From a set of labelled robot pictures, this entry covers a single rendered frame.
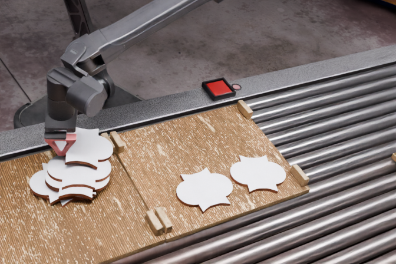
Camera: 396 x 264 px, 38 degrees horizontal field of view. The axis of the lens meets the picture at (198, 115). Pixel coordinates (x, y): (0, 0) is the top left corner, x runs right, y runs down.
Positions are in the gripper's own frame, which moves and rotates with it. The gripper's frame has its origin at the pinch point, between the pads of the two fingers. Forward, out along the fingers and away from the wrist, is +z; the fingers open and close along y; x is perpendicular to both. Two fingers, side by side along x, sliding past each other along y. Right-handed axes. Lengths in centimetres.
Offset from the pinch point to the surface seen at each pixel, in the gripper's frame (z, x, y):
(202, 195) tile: 7.9, -33.0, -9.7
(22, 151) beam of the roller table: 11.1, 10.3, 7.1
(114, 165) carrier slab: 8.9, -12.2, 0.5
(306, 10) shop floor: 109, -153, 240
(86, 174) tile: 3.3, -5.7, -7.3
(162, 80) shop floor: 106, -45, 153
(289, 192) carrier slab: 9, -55, -8
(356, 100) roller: 12, -88, 32
